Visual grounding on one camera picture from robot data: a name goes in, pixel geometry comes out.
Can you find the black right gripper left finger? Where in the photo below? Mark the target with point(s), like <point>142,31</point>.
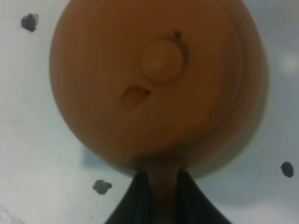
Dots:
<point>137,206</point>

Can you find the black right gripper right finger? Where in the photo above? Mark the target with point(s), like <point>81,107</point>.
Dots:
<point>192,206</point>

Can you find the brown clay teapot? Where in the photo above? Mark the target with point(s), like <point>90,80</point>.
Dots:
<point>156,85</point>

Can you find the beige round teapot coaster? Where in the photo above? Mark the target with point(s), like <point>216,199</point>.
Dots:
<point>245,135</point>

